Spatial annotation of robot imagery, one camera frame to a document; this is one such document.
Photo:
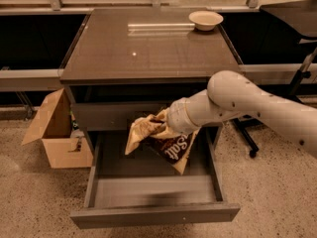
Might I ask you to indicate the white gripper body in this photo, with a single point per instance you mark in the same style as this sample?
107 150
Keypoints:
177 117

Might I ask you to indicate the brown chip bag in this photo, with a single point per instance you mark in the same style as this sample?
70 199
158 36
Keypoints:
153 130

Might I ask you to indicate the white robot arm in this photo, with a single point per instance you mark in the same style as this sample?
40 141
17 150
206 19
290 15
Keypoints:
229 95

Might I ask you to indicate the grey drawer cabinet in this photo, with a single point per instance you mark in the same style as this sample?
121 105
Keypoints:
142 54

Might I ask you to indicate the open grey middle drawer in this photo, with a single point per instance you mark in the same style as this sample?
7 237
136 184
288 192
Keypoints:
143 189

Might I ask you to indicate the closed grey top drawer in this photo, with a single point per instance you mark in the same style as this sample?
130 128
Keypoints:
120 115

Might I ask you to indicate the white bowl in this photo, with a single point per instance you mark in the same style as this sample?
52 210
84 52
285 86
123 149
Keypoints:
205 20

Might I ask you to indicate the bottle in cardboard box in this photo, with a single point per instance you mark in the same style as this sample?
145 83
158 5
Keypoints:
76 133

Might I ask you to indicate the open cardboard box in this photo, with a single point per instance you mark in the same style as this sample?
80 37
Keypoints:
52 125

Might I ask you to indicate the black rolling stand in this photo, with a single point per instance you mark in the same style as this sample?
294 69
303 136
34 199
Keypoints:
276 45

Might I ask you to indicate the metal window rail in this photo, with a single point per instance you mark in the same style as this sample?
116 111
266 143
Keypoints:
48 79

